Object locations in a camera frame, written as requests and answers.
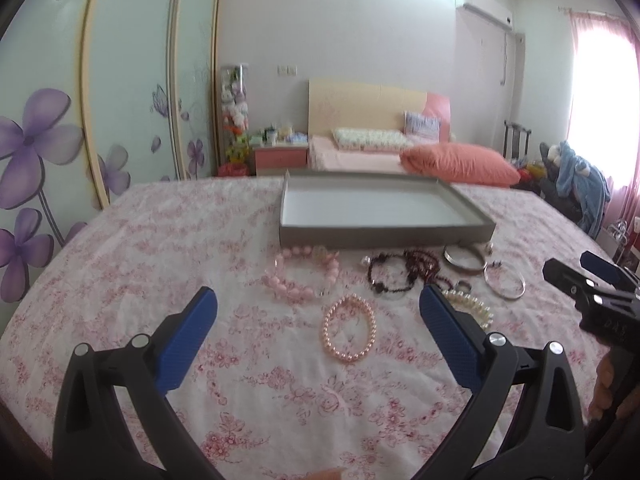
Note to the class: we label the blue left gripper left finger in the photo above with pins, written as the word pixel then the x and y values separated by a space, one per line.
pixel 179 337

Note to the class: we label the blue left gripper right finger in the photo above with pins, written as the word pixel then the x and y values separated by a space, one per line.
pixel 457 336

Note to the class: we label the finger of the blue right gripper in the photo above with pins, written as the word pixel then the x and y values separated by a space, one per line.
pixel 572 283
pixel 609 272

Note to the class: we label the thin silver bangle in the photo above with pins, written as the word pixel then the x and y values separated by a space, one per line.
pixel 505 280

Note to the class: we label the right hand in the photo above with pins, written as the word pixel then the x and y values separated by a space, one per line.
pixel 602 397

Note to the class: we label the wide silver cuff bangle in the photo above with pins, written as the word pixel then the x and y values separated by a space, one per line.
pixel 467 259

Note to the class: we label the blue plush clothing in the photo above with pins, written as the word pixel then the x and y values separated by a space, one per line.
pixel 577 178

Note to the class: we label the pink floral bedsheet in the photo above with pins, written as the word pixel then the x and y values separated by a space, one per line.
pixel 262 399

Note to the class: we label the pink curtain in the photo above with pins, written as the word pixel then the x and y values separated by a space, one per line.
pixel 604 106

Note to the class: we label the dark wooden chair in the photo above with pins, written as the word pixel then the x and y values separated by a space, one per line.
pixel 515 141

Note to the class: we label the orange pink duvet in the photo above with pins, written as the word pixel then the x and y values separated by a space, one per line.
pixel 460 163

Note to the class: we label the red waste bin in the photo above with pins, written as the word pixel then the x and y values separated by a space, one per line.
pixel 233 170

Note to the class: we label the grey cardboard tray box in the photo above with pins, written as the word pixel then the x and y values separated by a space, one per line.
pixel 365 210

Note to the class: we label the clear tube of plush toys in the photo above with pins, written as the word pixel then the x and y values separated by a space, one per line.
pixel 233 114

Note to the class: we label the pink bedside table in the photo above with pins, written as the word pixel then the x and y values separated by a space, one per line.
pixel 277 159

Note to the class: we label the lilac patterned pillow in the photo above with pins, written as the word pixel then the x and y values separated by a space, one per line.
pixel 421 127

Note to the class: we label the pink bed sheet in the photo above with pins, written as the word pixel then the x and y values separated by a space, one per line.
pixel 323 155

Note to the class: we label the white floral pillow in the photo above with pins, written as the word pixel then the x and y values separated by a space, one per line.
pixel 370 140

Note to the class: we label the beige pink headboard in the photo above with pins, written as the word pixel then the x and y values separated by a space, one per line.
pixel 341 104

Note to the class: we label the wardrobe with purple flowers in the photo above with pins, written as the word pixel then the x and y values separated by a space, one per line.
pixel 96 97

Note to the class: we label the white air conditioner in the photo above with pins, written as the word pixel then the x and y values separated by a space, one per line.
pixel 490 10

